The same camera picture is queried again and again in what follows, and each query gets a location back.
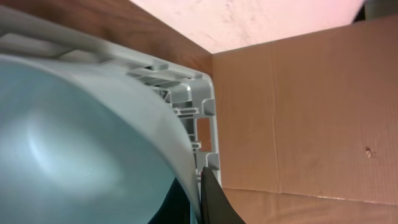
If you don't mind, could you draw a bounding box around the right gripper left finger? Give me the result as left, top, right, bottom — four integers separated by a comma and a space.
149, 179, 191, 224

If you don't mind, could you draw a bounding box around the brown cardboard box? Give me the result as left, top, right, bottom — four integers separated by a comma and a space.
213, 16, 397, 223

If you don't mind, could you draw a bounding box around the grey dishwasher rack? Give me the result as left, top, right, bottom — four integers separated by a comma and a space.
1, 6, 221, 179

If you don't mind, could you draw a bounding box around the light blue bowl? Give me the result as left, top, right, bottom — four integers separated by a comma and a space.
1, 55, 201, 223

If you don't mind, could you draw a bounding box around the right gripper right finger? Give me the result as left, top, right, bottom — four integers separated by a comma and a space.
201, 167, 245, 224

